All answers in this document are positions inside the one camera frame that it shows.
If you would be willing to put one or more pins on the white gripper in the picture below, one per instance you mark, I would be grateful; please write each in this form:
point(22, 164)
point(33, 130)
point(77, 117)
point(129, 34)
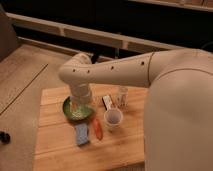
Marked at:
point(81, 94)

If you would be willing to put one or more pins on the orange red pepper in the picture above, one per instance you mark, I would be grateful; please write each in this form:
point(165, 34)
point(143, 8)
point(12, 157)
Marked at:
point(97, 128)

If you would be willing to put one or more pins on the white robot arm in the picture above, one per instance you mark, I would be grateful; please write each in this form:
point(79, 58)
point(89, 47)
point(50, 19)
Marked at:
point(178, 111)

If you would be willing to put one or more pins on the green ceramic bowl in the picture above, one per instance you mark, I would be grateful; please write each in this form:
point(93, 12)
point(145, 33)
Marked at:
point(80, 114)

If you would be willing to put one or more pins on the white ceramic cup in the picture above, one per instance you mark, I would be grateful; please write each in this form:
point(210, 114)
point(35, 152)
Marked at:
point(113, 118)

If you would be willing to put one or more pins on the blue sponge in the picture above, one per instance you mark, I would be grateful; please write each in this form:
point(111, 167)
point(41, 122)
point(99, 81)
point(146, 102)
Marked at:
point(81, 134)

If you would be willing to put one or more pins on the clear drinking glass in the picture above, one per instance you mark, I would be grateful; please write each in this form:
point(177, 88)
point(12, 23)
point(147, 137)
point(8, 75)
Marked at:
point(122, 96)

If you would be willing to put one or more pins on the black object on floor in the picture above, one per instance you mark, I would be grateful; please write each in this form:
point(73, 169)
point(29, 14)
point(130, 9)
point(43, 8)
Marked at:
point(4, 137)

